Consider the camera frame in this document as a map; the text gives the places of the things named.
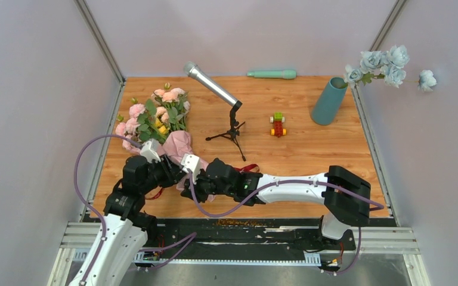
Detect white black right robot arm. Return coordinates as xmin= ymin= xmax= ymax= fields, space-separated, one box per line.
xmin=180 ymin=155 xmax=373 ymax=249

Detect silver microphone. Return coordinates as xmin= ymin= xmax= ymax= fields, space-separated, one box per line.
xmin=183 ymin=61 xmax=242 ymax=109

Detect black microphone tripod stand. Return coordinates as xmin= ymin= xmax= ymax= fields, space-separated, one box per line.
xmin=205 ymin=101 xmax=246 ymax=161

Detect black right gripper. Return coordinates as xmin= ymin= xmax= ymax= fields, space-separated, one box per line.
xmin=181 ymin=167 xmax=234 ymax=204

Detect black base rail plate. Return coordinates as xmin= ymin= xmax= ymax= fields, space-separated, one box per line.
xmin=81 ymin=214 xmax=398 ymax=263

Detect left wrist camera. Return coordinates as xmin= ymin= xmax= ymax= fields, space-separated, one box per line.
xmin=140 ymin=139 xmax=164 ymax=163

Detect light blue artificial flowers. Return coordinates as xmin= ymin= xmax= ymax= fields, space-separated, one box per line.
xmin=341 ymin=45 xmax=410 ymax=88

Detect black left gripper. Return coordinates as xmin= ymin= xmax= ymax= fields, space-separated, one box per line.
xmin=140 ymin=153 xmax=186 ymax=194

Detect mint green toy microphone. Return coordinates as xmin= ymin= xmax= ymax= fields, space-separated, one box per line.
xmin=246 ymin=69 xmax=297 ymax=80

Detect teal cylindrical vase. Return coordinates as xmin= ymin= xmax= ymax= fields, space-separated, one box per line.
xmin=311 ymin=77 xmax=348 ymax=126

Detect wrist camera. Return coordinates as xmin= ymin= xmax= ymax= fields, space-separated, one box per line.
xmin=180 ymin=154 xmax=202 ymax=175
xmin=140 ymin=139 xmax=164 ymax=163

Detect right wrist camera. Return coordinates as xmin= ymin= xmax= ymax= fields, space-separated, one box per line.
xmin=180 ymin=154 xmax=202 ymax=175

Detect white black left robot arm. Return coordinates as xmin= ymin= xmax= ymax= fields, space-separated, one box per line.
xmin=70 ymin=156 xmax=185 ymax=285

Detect dark red printed ribbon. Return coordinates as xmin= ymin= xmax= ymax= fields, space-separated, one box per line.
xmin=145 ymin=164 xmax=260 ymax=200

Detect toy brick car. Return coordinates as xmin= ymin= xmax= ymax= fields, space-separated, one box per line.
xmin=270 ymin=112 xmax=287 ymax=138

